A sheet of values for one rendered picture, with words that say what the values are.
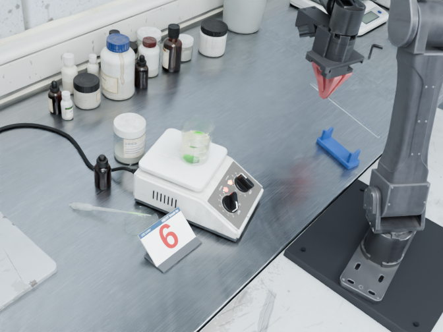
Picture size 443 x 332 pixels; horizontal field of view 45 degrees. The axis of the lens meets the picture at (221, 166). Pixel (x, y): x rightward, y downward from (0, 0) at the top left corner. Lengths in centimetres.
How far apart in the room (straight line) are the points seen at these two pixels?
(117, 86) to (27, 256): 45
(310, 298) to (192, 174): 27
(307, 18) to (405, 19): 36
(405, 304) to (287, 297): 18
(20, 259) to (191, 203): 28
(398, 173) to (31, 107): 73
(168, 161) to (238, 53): 57
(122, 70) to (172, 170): 33
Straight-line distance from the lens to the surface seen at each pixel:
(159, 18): 141
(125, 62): 114
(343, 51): 105
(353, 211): 101
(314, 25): 109
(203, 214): 89
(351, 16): 102
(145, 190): 92
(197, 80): 128
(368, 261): 92
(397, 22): 79
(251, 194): 95
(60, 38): 122
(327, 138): 116
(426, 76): 79
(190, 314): 82
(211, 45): 135
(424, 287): 94
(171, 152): 93
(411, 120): 81
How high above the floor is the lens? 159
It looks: 41 degrees down
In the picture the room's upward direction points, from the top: 10 degrees clockwise
